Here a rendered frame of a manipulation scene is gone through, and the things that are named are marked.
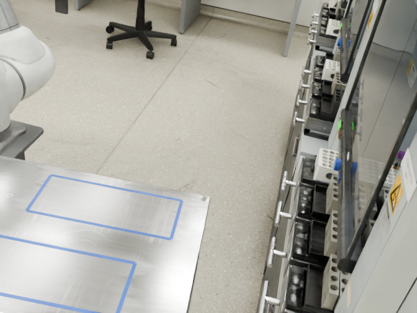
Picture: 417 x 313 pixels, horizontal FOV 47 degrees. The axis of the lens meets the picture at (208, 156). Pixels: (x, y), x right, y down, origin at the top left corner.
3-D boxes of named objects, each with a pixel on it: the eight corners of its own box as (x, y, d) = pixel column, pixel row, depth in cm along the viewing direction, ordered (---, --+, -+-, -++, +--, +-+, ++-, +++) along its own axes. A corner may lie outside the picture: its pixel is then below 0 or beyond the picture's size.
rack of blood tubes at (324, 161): (412, 188, 143) (421, 171, 140) (417, 209, 135) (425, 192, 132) (314, 164, 147) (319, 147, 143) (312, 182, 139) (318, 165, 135)
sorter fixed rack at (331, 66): (392, 88, 201) (398, 74, 197) (394, 99, 193) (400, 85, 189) (321, 72, 204) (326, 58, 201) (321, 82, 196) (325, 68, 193)
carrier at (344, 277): (341, 318, 99) (350, 300, 95) (331, 315, 99) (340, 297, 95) (341, 276, 108) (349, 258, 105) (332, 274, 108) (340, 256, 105)
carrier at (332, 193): (333, 219, 124) (340, 202, 120) (325, 217, 124) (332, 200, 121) (333, 192, 133) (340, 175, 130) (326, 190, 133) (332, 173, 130)
